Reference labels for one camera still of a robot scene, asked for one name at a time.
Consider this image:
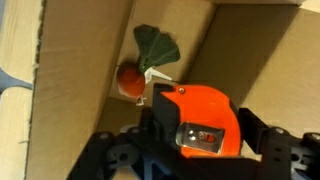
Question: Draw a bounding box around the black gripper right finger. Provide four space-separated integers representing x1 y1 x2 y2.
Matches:
238 107 320 180

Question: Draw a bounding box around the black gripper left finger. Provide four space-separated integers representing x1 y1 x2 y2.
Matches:
66 107 201 180

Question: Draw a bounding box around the orange black measuring tape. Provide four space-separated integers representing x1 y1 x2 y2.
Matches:
151 83 243 159

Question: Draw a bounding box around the open brown cardboard box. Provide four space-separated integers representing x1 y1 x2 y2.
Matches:
24 0 320 180

